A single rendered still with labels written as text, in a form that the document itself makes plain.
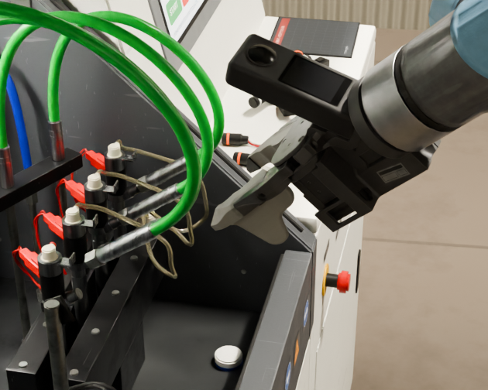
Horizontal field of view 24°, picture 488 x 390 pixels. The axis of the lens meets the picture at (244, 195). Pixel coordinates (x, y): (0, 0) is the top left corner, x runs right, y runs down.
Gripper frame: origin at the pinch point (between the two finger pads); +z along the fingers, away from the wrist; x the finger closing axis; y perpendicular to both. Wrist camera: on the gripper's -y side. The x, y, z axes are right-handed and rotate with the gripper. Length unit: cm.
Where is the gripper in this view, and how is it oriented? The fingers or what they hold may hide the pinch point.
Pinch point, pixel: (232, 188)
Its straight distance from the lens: 102.6
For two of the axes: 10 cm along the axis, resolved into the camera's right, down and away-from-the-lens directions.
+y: 7.2, 6.5, 2.2
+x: 4.0, -6.6, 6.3
